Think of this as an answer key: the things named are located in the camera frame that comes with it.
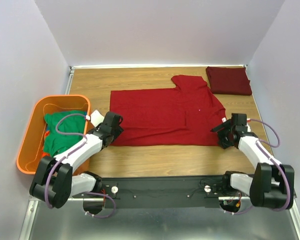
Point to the orange plastic basket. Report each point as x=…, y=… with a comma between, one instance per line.
x=31, y=150

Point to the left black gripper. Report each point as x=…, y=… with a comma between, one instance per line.
x=117, y=131

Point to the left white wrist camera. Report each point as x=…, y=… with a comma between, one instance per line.
x=95, y=118

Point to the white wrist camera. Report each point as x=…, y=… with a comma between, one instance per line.
x=248, y=125
x=95, y=118

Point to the green t shirt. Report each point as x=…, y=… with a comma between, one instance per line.
x=66, y=129

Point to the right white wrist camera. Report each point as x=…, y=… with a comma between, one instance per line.
x=248, y=125

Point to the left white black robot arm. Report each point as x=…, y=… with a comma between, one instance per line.
x=54, y=181

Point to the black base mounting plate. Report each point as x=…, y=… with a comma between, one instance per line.
x=172, y=192

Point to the orange t shirt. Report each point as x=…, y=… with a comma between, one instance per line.
x=44, y=152

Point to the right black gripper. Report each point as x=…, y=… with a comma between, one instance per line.
x=223, y=143

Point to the folded dark red t shirt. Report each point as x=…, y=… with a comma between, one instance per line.
x=229, y=81

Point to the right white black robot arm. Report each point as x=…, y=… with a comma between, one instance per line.
x=272, y=184

